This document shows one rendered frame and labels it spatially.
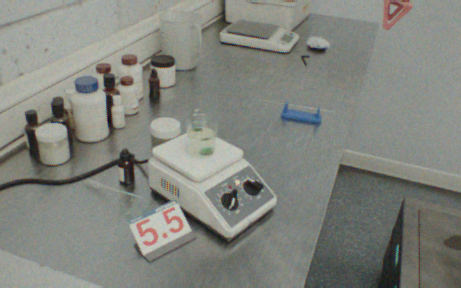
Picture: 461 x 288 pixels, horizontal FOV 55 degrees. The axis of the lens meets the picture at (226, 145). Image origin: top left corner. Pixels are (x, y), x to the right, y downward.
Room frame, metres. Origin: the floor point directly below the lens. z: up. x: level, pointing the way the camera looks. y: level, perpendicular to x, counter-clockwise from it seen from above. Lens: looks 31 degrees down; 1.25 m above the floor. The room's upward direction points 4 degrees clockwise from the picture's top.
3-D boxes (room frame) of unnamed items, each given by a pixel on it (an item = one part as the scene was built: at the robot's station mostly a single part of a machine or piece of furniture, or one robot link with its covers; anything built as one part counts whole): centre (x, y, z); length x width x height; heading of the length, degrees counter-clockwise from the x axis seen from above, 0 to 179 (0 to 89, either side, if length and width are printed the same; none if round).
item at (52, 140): (0.74, 0.34, 0.78); 0.06 x 0.06 x 0.07
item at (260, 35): (1.59, -0.10, 0.77); 0.26 x 0.19 x 0.05; 72
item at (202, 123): (0.66, 0.04, 0.87); 0.06 x 0.05 x 0.08; 97
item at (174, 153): (0.66, 0.05, 0.83); 0.12 x 0.12 x 0.01; 50
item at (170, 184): (0.64, 0.03, 0.79); 0.22 x 0.13 x 0.08; 50
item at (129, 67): (1.05, 0.26, 0.80); 0.06 x 0.06 x 0.11
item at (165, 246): (0.53, 0.09, 0.77); 0.09 x 0.06 x 0.04; 132
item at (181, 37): (1.29, 0.15, 0.82); 0.18 x 0.13 x 0.15; 39
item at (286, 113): (0.99, -0.18, 0.77); 0.10 x 0.03 x 0.04; 77
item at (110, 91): (0.92, 0.27, 0.80); 0.04 x 0.04 x 0.11
